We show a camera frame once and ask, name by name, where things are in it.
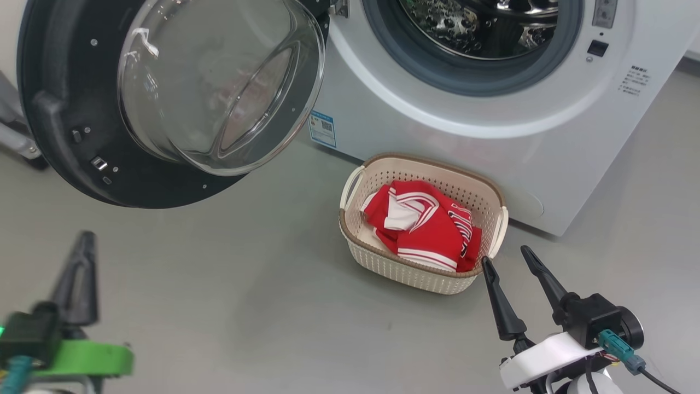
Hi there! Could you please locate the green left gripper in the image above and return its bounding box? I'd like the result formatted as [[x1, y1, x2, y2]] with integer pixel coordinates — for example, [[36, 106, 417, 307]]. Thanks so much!
[[33, 230, 135, 378]]

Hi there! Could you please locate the grey warning sticker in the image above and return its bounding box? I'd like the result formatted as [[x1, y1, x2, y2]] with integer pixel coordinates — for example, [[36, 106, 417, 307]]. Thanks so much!
[[592, 0, 619, 30]]

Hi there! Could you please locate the teal right cable connector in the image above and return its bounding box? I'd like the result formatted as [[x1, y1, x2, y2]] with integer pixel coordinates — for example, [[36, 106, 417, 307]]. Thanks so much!
[[597, 329, 648, 374]]

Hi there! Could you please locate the red white striped garment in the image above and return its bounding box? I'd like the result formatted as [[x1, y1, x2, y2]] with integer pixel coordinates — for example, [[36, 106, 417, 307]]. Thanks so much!
[[360, 180, 441, 234], [375, 200, 483, 273]]

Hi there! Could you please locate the blue energy label sticker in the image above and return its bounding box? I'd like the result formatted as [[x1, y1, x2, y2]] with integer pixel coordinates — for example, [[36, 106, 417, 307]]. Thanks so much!
[[308, 111, 337, 149]]

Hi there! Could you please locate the black right camera cable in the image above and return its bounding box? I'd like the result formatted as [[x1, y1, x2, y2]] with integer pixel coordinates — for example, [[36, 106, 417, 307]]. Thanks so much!
[[638, 368, 684, 394]]

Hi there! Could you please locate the black round washer door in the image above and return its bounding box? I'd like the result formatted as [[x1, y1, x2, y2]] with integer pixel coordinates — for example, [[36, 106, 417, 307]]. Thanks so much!
[[16, 0, 332, 210]]

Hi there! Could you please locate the cream plastic laundry basket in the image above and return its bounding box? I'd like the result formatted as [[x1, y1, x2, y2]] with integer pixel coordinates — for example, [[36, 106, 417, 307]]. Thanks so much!
[[337, 153, 510, 297]]

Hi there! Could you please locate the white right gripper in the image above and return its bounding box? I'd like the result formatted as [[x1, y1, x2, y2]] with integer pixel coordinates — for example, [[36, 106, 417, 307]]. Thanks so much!
[[481, 245, 605, 392]]

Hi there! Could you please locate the teal cable connector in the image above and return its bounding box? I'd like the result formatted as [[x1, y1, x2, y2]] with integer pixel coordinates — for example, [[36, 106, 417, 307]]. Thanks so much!
[[0, 355, 34, 394], [597, 329, 648, 374]]

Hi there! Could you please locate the white washing machine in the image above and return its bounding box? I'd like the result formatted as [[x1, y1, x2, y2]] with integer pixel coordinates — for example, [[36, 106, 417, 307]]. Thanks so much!
[[306, 0, 700, 237]]

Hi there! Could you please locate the teal left cable connector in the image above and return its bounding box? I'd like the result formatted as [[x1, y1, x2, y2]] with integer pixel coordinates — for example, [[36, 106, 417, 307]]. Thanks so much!
[[0, 355, 34, 394]]

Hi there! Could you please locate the steel washing machine drum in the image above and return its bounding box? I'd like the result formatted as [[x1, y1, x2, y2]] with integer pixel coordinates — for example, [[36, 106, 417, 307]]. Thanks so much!
[[399, 0, 559, 60]]

